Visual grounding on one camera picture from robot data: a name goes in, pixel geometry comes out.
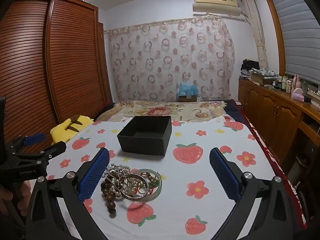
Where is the dark wooden bead bracelet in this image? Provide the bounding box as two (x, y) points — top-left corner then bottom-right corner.
(100, 172), (121, 218)

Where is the white pearl necklace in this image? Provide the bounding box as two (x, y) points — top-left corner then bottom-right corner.
(101, 163), (137, 198)

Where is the silver rhinestone bangle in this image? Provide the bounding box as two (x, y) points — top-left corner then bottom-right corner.
(118, 173), (149, 202)

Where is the pale green jade bangle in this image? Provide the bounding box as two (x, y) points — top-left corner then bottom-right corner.
(131, 168), (163, 202)

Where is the black open jewelry box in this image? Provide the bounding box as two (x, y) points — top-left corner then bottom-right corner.
(117, 115), (172, 157)

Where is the left hand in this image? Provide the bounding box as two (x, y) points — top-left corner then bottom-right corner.
(0, 179), (33, 217)

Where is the yellow plush toy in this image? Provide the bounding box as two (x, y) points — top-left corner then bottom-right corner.
(50, 115), (93, 144)

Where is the strawberry flower white cloth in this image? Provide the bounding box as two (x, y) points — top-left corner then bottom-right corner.
(47, 115), (274, 239)

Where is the brown louvered wardrobe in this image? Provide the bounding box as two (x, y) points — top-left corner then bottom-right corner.
(1, 0), (112, 153)

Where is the floral bed quilt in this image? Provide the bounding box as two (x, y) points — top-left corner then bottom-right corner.
(97, 101), (227, 122)

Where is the wooden sideboard cabinet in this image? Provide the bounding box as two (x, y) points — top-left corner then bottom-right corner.
(238, 79), (319, 172)

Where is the cardboard box blue bag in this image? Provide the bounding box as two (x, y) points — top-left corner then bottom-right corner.
(177, 83), (199, 102)

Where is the pink tissue box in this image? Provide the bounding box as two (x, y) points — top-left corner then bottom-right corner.
(291, 88), (304, 102)

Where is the folded clothes stack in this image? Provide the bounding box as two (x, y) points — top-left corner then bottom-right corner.
(240, 59), (260, 80)

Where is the pink rabbit figure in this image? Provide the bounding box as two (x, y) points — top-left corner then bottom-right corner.
(292, 75), (302, 91)

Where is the circle pattern sheer curtain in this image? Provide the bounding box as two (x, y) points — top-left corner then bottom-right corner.
(109, 17), (235, 102)

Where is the grey window blind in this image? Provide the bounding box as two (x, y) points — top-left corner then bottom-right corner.
(272, 0), (320, 84)

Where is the tied beige side curtain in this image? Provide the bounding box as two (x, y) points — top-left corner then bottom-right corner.
(242, 0), (268, 69)

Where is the wall air conditioner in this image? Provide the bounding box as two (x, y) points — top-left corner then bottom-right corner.
(193, 0), (242, 16)

